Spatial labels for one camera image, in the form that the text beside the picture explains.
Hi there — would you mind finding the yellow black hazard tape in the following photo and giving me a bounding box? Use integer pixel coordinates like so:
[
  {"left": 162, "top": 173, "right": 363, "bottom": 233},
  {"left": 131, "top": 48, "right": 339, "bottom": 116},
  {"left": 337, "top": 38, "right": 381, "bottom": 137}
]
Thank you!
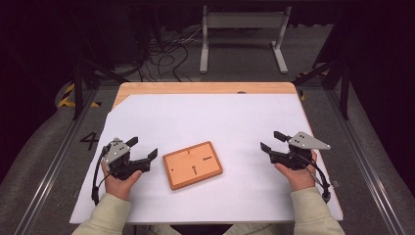
[{"left": 57, "top": 82, "right": 102, "bottom": 109}]

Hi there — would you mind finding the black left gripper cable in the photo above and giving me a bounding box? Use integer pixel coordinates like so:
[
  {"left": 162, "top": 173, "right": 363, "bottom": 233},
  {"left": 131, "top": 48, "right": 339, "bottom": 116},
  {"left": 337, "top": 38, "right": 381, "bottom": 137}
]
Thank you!
[{"left": 90, "top": 146, "right": 111, "bottom": 207}]

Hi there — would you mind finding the tangle of black floor cables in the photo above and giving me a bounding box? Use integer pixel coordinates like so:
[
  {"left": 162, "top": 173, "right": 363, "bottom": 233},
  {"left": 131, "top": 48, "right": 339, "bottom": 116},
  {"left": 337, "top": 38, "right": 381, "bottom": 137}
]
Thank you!
[{"left": 135, "top": 27, "right": 205, "bottom": 83}]

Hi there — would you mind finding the person's left hand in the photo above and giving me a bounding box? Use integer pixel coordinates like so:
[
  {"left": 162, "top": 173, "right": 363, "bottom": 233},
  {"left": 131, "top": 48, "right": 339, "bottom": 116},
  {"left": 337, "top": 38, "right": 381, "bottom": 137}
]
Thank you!
[{"left": 100, "top": 161, "right": 144, "bottom": 201}]

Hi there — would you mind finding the wooden table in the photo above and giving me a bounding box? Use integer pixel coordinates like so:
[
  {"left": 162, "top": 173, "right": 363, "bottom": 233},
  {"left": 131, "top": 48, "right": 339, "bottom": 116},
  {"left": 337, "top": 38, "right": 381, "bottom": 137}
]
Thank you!
[{"left": 112, "top": 81, "right": 327, "bottom": 177}]

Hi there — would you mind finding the wooden framed board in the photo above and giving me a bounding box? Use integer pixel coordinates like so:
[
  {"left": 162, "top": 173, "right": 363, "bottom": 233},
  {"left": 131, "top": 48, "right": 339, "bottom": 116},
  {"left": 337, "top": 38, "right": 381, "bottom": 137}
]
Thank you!
[{"left": 161, "top": 140, "right": 224, "bottom": 192}]

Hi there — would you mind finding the aluminium floor rail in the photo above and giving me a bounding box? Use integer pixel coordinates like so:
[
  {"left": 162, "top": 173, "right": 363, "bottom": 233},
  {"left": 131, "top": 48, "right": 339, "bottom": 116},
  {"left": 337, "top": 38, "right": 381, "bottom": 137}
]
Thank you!
[
  {"left": 13, "top": 88, "right": 99, "bottom": 235},
  {"left": 325, "top": 88, "right": 409, "bottom": 235}
]

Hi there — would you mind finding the grey metal stand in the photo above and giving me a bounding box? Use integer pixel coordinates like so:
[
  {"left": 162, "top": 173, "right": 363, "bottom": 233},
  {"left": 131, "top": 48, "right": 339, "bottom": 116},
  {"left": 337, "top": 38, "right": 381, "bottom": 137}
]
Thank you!
[{"left": 199, "top": 4, "right": 293, "bottom": 74}]

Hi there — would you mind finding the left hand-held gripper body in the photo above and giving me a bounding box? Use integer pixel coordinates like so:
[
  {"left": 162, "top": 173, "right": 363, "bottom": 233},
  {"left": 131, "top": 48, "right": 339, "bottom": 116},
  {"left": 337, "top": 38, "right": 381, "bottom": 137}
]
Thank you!
[{"left": 103, "top": 137, "right": 152, "bottom": 181}]

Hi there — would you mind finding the person's right hand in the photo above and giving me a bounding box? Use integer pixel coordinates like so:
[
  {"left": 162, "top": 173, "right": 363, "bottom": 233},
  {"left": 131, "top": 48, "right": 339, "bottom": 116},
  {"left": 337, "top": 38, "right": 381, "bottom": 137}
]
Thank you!
[{"left": 273, "top": 149, "right": 318, "bottom": 193}]

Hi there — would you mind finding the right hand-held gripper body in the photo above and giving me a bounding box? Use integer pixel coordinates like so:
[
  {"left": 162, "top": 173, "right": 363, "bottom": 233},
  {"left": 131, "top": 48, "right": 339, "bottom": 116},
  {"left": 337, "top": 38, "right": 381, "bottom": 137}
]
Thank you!
[{"left": 269, "top": 130, "right": 332, "bottom": 171}]

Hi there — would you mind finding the black metal frame stand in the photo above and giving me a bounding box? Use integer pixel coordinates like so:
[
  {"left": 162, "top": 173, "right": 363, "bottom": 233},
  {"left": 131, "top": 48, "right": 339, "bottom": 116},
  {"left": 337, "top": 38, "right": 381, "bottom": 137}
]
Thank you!
[
  {"left": 67, "top": 6, "right": 129, "bottom": 121},
  {"left": 291, "top": 48, "right": 353, "bottom": 121}
]

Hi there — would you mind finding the white paper sheet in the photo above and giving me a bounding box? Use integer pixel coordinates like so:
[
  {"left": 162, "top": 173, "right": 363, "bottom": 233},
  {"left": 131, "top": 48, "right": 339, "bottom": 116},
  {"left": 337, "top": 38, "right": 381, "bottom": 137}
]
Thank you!
[{"left": 69, "top": 93, "right": 345, "bottom": 225}]

